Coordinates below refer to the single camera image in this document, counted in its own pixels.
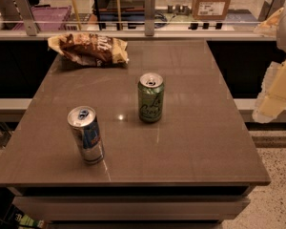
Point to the middle metal railing post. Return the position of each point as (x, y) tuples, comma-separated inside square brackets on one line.
[(149, 6)]

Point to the purple plastic crate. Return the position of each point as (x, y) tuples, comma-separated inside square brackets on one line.
[(50, 18)]

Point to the green soda can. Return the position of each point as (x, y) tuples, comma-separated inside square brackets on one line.
[(150, 97)]

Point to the redbull can blue silver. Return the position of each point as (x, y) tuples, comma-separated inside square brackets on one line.
[(85, 129)]

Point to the cardboard box with label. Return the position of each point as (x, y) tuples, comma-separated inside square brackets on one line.
[(210, 9)]

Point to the left metal railing post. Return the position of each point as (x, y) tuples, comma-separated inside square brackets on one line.
[(24, 8)]

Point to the brown chip bag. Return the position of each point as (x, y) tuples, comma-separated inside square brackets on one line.
[(88, 49)]

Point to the green packet under table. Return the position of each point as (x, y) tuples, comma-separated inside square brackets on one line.
[(25, 222)]

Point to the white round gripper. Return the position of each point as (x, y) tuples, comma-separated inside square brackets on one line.
[(271, 100)]

